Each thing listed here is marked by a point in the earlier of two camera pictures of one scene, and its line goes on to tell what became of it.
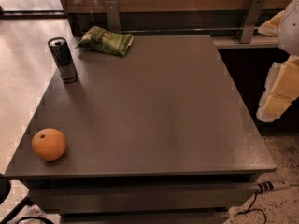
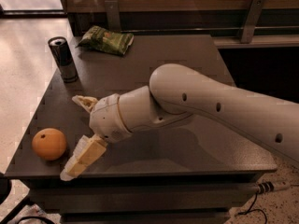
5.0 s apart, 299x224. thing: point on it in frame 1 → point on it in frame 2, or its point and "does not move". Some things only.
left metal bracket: [112, 16] does not move
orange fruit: [49, 144] does not move
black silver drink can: [63, 60] does not move
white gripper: [290, 28] → [105, 118]
